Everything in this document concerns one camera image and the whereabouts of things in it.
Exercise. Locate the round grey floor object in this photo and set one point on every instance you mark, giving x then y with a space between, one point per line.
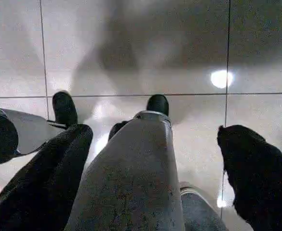
201 211

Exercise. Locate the dark robot foot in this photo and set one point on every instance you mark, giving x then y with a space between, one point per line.
157 103
64 108

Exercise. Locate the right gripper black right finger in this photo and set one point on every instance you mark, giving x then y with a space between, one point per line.
261 183

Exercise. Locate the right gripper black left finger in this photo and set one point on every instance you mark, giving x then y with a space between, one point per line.
39 183

